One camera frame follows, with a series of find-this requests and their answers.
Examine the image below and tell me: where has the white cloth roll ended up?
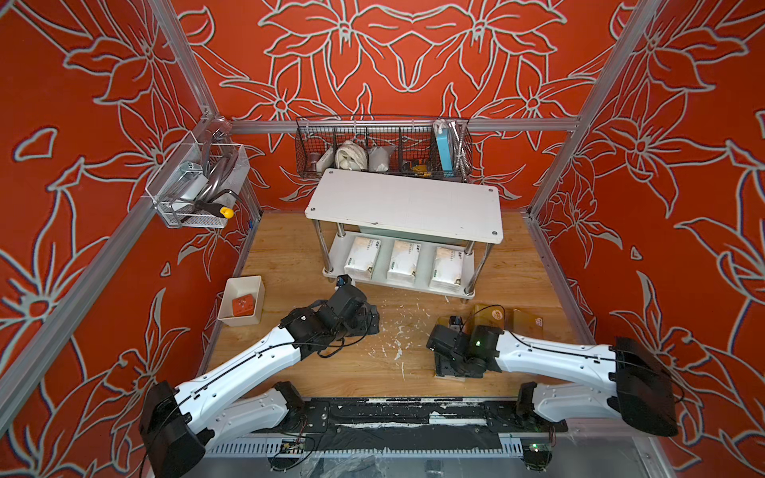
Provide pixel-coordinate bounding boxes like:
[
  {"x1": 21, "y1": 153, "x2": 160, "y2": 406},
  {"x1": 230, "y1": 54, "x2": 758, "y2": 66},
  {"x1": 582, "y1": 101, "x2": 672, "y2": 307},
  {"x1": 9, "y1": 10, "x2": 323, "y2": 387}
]
[{"x1": 335, "y1": 141, "x2": 369, "y2": 171}]

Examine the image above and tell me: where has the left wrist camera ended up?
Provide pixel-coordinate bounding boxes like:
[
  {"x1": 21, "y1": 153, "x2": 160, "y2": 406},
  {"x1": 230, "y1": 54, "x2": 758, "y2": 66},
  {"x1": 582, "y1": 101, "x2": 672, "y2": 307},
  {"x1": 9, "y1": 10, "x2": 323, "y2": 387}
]
[{"x1": 336, "y1": 274, "x2": 353, "y2": 288}]

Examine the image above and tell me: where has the blue box in basket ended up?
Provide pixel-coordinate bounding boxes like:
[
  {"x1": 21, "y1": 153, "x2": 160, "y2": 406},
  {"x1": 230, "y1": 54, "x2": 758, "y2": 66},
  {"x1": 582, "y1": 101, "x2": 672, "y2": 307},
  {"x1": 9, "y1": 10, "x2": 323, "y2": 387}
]
[{"x1": 433, "y1": 119, "x2": 454, "y2": 177}]

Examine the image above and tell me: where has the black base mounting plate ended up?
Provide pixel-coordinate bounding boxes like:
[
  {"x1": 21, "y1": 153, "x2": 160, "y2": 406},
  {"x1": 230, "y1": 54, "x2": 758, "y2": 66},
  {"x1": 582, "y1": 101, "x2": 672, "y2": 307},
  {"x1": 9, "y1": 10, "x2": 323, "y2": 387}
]
[{"x1": 247, "y1": 396, "x2": 569, "y2": 435}]

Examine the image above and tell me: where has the clear plastic wall bin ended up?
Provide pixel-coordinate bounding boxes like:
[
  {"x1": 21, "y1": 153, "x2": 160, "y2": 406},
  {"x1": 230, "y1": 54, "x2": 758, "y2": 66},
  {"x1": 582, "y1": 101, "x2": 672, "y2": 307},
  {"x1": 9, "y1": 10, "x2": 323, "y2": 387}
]
[{"x1": 145, "y1": 133, "x2": 250, "y2": 229}]

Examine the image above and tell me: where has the orange block in tray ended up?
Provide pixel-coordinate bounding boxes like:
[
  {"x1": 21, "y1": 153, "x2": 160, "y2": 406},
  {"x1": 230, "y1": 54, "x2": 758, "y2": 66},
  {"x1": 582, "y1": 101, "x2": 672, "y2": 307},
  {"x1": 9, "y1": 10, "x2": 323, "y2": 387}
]
[{"x1": 231, "y1": 294, "x2": 256, "y2": 318}]

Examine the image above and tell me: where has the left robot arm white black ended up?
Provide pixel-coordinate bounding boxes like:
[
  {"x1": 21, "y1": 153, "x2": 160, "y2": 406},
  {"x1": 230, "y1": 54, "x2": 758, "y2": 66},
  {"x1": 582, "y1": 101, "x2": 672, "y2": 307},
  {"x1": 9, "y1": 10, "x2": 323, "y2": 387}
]
[{"x1": 139, "y1": 275, "x2": 380, "y2": 477}]

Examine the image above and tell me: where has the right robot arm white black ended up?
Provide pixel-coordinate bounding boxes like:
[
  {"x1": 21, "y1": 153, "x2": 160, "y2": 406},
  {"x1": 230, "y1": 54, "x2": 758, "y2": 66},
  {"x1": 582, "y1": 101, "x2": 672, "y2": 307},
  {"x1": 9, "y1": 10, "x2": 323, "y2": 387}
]
[{"x1": 426, "y1": 325, "x2": 679, "y2": 437}]

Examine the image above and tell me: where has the white tissue pack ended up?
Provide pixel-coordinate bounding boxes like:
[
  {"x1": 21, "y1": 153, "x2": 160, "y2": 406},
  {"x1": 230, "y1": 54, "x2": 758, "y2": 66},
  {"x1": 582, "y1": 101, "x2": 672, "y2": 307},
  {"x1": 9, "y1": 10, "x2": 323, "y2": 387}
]
[
  {"x1": 430, "y1": 247, "x2": 464, "y2": 293},
  {"x1": 386, "y1": 240, "x2": 422, "y2": 285},
  {"x1": 344, "y1": 236, "x2": 382, "y2": 280}
]

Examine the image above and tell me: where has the black wire basket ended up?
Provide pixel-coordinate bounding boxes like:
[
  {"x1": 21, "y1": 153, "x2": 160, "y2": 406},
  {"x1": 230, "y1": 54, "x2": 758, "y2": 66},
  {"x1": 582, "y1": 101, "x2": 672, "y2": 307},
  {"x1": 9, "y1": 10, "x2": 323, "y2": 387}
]
[{"x1": 295, "y1": 116, "x2": 473, "y2": 182}]

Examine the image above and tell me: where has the yellow handled tool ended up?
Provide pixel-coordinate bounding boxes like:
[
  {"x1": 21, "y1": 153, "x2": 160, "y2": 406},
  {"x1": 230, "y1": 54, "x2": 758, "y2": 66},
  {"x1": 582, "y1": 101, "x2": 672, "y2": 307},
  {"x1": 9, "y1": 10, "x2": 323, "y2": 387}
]
[{"x1": 177, "y1": 201, "x2": 235, "y2": 228}]

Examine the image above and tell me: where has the white two-tier shelf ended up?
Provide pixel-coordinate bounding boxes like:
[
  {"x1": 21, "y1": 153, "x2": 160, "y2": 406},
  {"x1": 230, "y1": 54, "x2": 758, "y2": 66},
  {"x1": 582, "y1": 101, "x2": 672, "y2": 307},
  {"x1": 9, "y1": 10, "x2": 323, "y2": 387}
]
[{"x1": 305, "y1": 169, "x2": 503, "y2": 301}]

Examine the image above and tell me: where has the white square tray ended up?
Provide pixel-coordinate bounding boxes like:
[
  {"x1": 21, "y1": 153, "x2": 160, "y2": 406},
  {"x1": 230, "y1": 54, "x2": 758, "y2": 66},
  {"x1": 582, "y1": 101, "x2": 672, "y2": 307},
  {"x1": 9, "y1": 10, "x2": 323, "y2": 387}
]
[{"x1": 217, "y1": 276, "x2": 265, "y2": 327}]

